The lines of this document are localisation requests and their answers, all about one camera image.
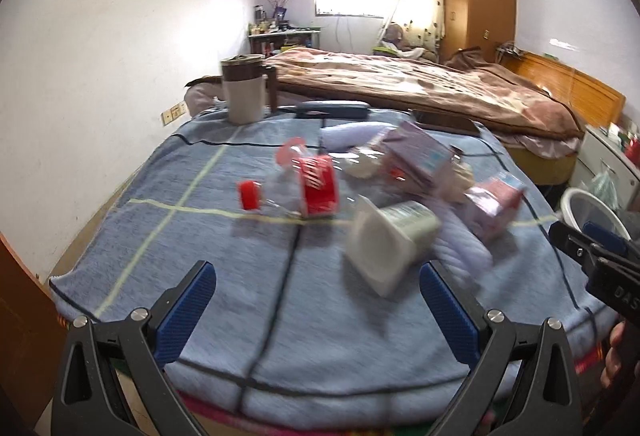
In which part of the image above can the pink milk carton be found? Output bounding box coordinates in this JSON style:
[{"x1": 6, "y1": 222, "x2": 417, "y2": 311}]
[{"x1": 460, "y1": 171, "x2": 525, "y2": 242}]

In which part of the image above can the white yogurt cup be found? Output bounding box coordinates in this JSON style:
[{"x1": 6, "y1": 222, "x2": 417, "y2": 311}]
[{"x1": 344, "y1": 196, "x2": 442, "y2": 297}]

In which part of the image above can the cream wrapper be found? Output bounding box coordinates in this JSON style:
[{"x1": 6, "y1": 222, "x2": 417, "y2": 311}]
[{"x1": 340, "y1": 144, "x2": 386, "y2": 179}]

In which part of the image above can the white foam fruit net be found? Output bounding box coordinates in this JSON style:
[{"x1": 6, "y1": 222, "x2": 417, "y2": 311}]
[{"x1": 320, "y1": 122, "x2": 395, "y2": 152}]

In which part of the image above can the clear bottle red label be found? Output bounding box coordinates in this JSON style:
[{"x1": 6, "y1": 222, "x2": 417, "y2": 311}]
[{"x1": 236, "y1": 137, "x2": 340, "y2": 219}]

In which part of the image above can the white trash bin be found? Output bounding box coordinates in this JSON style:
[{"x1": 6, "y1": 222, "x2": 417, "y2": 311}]
[{"x1": 560, "y1": 188, "x2": 631, "y2": 241}]

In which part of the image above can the person's right hand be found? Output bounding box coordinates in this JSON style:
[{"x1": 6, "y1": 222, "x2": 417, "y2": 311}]
[{"x1": 600, "y1": 321, "x2": 626, "y2": 390}]

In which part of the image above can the green plastic bag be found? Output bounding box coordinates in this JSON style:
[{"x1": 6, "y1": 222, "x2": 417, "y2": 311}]
[{"x1": 586, "y1": 168, "x2": 620, "y2": 211}]

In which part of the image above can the white bedside cabinet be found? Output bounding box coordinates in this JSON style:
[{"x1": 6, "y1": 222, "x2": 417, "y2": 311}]
[{"x1": 568, "y1": 125, "x2": 639, "y2": 211}]

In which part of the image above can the red jar on cabinet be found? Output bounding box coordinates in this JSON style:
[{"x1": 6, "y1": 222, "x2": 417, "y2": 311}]
[{"x1": 624, "y1": 137, "x2": 640, "y2": 166}]

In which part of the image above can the wooden headboard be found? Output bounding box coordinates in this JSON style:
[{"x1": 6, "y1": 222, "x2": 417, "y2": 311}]
[{"x1": 501, "y1": 52, "x2": 626, "y2": 127}]

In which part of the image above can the smartphone in brown case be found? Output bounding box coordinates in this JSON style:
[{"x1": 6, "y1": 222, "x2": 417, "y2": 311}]
[{"x1": 411, "y1": 110, "x2": 480, "y2": 137}]

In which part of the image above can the brown patterned bed blanket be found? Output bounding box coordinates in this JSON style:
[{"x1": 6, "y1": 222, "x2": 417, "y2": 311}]
[{"x1": 185, "y1": 46, "x2": 586, "y2": 141}]

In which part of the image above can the blue checked table cloth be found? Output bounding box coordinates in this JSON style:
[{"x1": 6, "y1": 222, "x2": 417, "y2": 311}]
[{"x1": 48, "y1": 104, "x2": 618, "y2": 432}]

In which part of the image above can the teddy bear plush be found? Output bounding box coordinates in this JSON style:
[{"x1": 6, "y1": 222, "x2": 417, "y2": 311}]
[{"x1": 372, "y1": 23, "x2": 425, "y2": 60}]

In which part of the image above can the dark blue glasses case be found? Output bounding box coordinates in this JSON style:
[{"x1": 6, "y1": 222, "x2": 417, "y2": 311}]
[{"x1": 294, "y1": 100, "x2": 371, "y2": 121}]

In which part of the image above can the brown and cream thermos mug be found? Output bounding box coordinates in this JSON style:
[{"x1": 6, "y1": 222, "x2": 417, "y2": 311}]
[{"x1": 220, "y1": 54, "x2": 278, "y2": 125}]

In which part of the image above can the cluttered white desk shelf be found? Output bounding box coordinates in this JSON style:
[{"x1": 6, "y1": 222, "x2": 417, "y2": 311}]
[{"x1": 247, "y1": 6, "x2": 321, "y2": 56}]

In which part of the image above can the wall power socket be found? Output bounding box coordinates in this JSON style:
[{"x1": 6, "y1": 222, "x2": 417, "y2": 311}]
[{"x1": 160, "y1": 101, "x2": 188, "y2": 127}]

